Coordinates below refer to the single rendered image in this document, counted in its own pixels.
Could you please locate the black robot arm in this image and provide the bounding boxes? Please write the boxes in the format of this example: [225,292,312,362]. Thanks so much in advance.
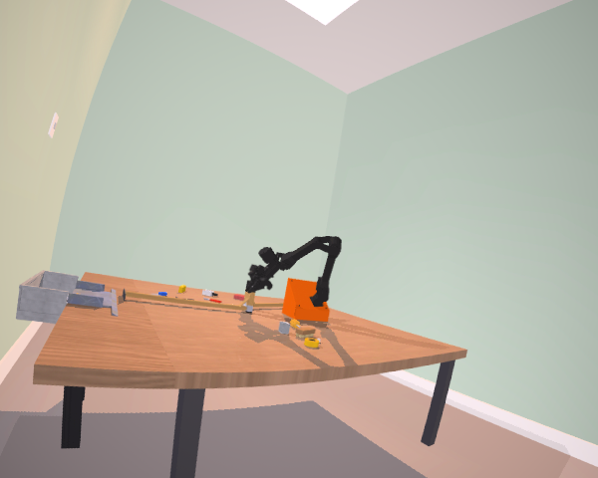
[250,236,342,307]

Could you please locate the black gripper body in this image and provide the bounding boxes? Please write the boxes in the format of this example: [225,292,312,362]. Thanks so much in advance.
[248,266,274,290]

